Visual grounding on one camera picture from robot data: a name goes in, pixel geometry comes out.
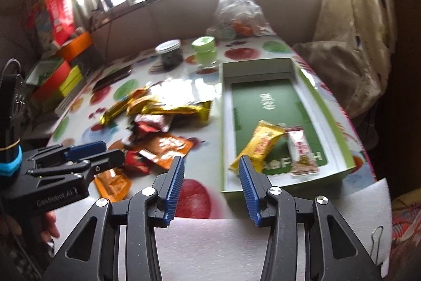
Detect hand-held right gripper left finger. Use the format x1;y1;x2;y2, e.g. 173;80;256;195
43;156;185;281

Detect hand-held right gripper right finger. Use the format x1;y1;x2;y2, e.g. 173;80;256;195
238;155;384;281

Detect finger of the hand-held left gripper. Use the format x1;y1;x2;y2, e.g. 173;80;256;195
27;149;126;184
21;141;106;167

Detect pile of mixed snack packets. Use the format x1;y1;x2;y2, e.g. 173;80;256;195
94;85;213;203

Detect yellow snack packet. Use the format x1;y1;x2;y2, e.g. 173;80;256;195
229;120;287;174

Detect white red snack packet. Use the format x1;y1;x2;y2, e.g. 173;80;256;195
285;126;320;176

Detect green white cardboard box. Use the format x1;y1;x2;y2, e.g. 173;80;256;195
219;57;357;194

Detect person's left hand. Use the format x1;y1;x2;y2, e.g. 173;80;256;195
44;211;60;247

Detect striped box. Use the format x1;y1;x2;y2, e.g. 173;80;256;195
54;93;76;115

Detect fruit print tablecloth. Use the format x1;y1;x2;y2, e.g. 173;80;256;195
46;36;377;222

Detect yellow-green box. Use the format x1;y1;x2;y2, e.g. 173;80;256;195
59;65;83;97

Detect white foam sheet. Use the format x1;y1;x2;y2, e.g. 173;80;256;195
153;180;393;281

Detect red box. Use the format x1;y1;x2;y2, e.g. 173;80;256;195
33;60;71;100

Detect black flat pouch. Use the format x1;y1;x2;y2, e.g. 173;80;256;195
93;65;132;91

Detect orange box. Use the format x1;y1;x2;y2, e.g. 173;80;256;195
59;31;93;59

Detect clear jar with dark contents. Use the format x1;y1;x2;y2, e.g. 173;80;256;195
154;40;183;71

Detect red printed bag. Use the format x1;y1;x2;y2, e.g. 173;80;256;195
29;0;78;46

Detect metal binder clip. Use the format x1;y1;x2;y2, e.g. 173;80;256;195
371;226;385;268

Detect patterned cloth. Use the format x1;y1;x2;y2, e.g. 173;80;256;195
391;192;421;255

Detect clear plastic bag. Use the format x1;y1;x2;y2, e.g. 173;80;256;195
206;0;277;38

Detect beige curtain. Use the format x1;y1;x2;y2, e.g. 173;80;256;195
293;0;400;119

